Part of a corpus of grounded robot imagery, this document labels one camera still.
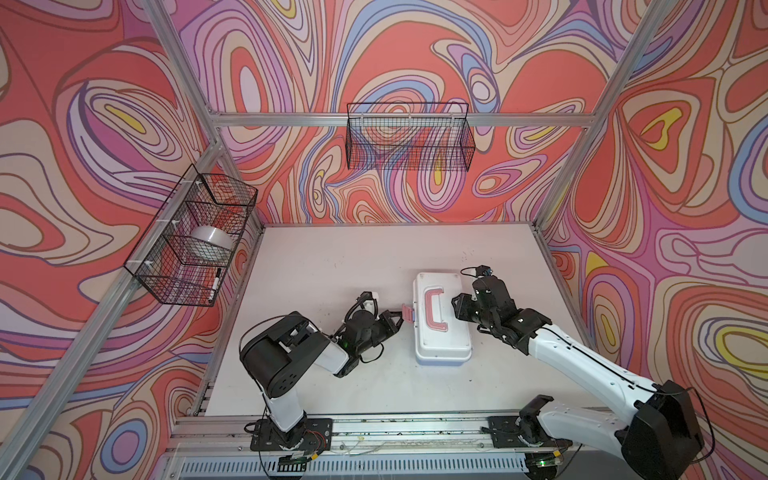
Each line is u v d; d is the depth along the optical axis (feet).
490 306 2.01
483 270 2.40
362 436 2.44
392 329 2.57
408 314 2.85
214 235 2.41
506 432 2.41
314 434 2.40
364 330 2.30
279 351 1.62
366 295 2.73
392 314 2.74
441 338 2.52
